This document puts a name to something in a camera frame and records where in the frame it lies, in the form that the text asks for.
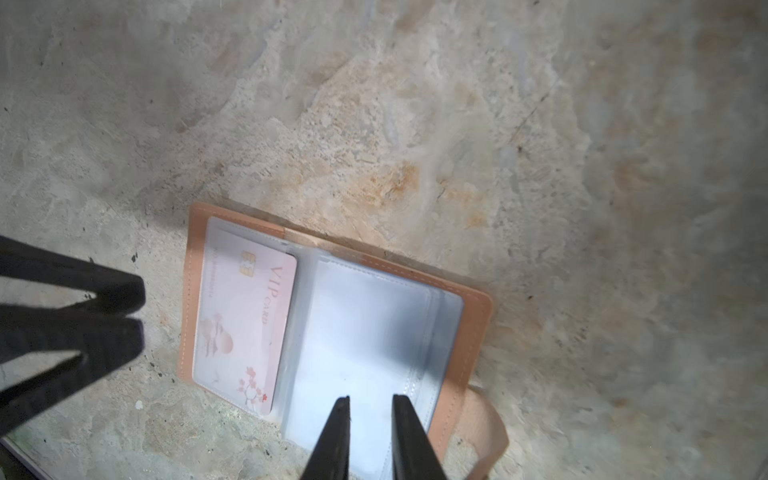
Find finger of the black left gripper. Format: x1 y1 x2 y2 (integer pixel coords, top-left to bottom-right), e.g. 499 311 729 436
1 236 146 315
1 305 145 435

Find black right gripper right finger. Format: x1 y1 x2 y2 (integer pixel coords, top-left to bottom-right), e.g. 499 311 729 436
392 395 447 480

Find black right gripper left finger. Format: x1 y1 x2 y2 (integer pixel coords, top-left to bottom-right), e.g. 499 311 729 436
300 396 351 480

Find pink VIP card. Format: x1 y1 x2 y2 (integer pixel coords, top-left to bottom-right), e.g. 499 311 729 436
191 218 298 416

